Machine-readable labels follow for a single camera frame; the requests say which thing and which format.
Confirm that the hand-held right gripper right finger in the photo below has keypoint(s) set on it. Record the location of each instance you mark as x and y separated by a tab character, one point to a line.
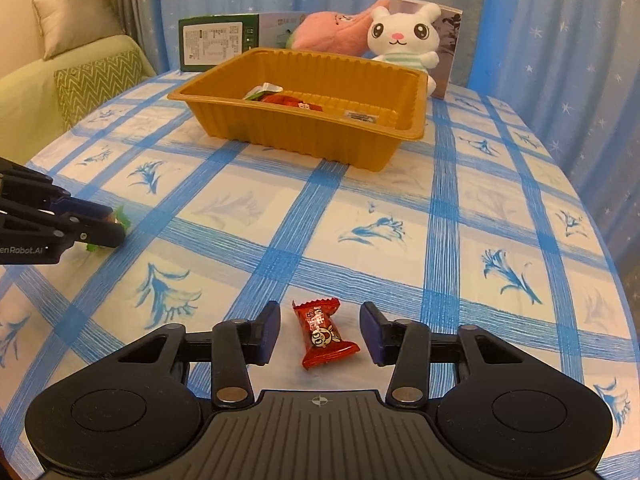
370	332

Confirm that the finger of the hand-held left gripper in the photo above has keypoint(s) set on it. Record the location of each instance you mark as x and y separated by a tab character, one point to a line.
82	207
95	234

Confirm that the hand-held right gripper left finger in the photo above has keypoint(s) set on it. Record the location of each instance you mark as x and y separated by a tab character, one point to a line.
270	332

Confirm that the green-wrapped brown candy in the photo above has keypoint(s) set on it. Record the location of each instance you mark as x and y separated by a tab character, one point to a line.
121	219

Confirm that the small red candy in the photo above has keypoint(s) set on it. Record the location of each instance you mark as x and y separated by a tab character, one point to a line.
322	335

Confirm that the yellow plastic tray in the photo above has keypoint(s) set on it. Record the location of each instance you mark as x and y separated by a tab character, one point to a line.
300	130

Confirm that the green and white snack pouch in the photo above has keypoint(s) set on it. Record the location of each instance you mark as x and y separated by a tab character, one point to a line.
260	91

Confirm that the clear-wrapped dark snack bar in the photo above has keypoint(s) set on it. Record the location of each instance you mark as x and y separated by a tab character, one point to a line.
360	115

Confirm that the dark red snack packet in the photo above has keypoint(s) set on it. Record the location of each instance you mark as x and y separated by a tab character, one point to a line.
287	101

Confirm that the green chevron cushion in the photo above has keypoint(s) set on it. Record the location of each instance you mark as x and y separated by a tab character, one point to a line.
95	85

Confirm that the light green sofa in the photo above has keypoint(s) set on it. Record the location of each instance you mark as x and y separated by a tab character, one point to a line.
30	90

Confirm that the beige pillow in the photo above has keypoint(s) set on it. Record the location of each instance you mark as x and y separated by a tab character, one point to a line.
75	15

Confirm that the grey curtain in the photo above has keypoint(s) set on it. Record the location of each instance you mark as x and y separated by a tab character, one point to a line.
137	10

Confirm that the green printed box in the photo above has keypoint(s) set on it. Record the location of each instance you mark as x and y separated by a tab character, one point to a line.
215	42

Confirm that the white rabbit plush toy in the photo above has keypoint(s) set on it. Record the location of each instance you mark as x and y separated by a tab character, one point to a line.
400	35

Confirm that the grey floral print box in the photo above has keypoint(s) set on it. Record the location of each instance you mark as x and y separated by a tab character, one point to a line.
447	40

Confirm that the pink plush toy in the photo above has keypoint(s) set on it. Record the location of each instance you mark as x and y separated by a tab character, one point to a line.
330	30

